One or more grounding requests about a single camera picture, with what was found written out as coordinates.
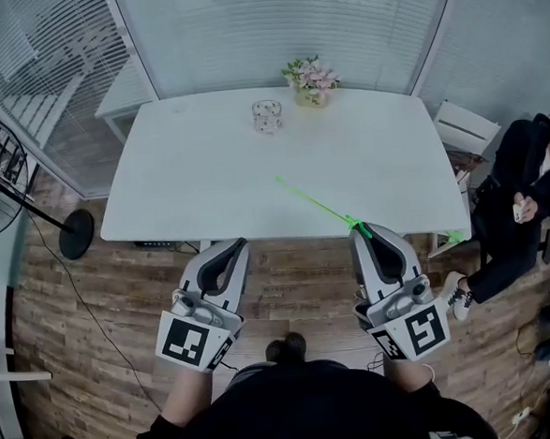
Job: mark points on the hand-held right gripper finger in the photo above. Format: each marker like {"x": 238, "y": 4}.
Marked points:
{"x": 365, "y": 273}
{"x": 408, "y": 257}

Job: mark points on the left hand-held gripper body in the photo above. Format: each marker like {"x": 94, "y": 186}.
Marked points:
{"x": 185, "y": 339}

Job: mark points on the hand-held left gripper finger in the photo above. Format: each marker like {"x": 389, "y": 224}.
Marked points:
{"x": 194, "y": 273}
{"x": 239, "y": 282}

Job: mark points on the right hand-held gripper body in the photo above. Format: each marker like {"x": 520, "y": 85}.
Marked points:
{"x": 421, "y": 330}

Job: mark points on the green plastic stick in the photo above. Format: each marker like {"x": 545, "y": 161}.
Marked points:
{"x": 356, "y": 223}

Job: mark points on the clear glass vase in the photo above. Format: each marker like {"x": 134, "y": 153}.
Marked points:
{"x": 267, "y": 118}

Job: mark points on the person's right forearm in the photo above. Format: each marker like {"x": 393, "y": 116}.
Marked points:
{"x": 408, "y": 375}

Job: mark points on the person's left forearm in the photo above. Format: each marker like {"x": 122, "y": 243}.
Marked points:
{"x": 186, "y": 393}

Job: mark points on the green cloth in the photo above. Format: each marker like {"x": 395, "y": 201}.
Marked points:
{"x": 455, "y": 236}

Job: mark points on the person's left black shoe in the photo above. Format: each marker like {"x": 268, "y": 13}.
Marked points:
{"x": 275, "y": 352}

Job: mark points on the person's black shoe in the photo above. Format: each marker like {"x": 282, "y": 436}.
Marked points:
{"x": 297, "y": 343}
{"x": 275, "y": 352}

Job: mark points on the person's right black shoe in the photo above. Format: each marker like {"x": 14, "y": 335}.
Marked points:
{"x": 297, "y": 343}

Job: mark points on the white table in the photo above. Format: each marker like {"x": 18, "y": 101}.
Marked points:
{"x": 206, "y": 172}

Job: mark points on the black standing fan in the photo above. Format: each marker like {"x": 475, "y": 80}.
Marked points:
{"x": 76, "y": 234}

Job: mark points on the person's black top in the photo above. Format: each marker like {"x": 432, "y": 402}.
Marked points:
{"x": 317, "y": 412}

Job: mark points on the black office chair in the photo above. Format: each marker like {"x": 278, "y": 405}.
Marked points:
{"x": 547, "y": 246}

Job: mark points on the white chair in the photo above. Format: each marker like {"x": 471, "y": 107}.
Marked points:
{"x": 468, "y": 123}

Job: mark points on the pink flowers in pot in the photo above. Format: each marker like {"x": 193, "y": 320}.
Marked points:
{"x": 312, "y": 82}

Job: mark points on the white desk frame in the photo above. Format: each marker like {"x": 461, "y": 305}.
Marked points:
{"x": 4, "y": 376}

